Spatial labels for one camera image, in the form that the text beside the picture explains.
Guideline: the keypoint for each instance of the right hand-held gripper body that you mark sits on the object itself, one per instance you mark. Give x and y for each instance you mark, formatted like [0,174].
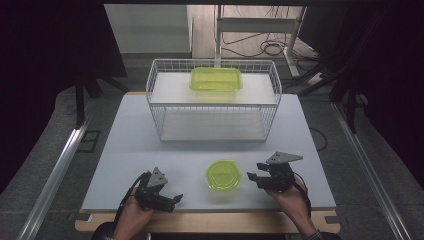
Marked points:
[280,178]

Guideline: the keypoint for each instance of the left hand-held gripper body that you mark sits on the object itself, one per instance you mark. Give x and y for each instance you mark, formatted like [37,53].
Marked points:
[153,198]

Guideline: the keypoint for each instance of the person's right hand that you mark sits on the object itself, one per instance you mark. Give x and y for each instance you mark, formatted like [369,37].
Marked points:
[293,203]

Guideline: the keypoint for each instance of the person's left hand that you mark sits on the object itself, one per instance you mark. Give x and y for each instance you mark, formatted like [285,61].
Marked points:
[133,220]

